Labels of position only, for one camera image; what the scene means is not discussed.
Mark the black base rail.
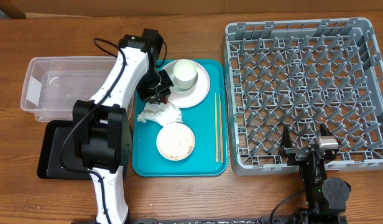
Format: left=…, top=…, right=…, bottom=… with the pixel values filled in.
left=129, top=216, right=293, bottom=224

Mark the small white dish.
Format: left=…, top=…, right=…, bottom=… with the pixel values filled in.
left=156, top=123, right=195, bottom=161

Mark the black plastic tray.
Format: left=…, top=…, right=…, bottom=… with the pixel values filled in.
left=37, top=120, right=107, bottom=180

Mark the white napkin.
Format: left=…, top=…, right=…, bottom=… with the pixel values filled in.
left=137, top=102, right=183, bottom=127

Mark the grey plastic dishwasher rack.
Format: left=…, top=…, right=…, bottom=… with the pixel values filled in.
left=223, top=17, right=383, bottom=175

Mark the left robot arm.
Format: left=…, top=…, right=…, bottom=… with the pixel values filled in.
left=65, top=29, right=173, bottom=223

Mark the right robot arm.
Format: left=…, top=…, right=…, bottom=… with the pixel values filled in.
left=269, top=123, right=351, bottom=223

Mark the red snack wrapper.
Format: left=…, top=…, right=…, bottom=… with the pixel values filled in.
left=160, top=97, right=167, bottom=104

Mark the pale green cup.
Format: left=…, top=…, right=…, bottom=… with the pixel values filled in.
left=173, top=59, right=198, bottom=90

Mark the large white plate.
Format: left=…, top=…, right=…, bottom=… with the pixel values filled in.
left=162, top=60, right=210, bottom=108

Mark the clear plastic bin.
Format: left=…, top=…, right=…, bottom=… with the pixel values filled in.
left=21, top=56, right=116, bottom=122

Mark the grey shallow bowl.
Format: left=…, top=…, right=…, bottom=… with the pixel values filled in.
left=168, top=71, right=198, bottom=94

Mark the teal plastic serving tray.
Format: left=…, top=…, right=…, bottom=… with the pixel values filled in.
left=132, top=59, right=228, bottom=177

